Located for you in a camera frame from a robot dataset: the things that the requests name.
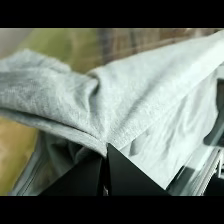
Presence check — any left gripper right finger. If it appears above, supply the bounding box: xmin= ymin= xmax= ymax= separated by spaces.
xmin=106 ymin=142 xmax=172 ymax=197

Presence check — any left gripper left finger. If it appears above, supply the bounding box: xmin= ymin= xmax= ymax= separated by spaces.
xmin=39 ymin=154 xmax=105 ymax=197

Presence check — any light grey garment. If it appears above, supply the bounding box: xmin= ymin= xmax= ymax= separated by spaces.
xmin=0 ymin=30 xmax=224 ymax=191

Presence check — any silver frame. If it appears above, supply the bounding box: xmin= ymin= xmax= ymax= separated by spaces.
xmin=193 ymin=148 xmax=224 ymax=197

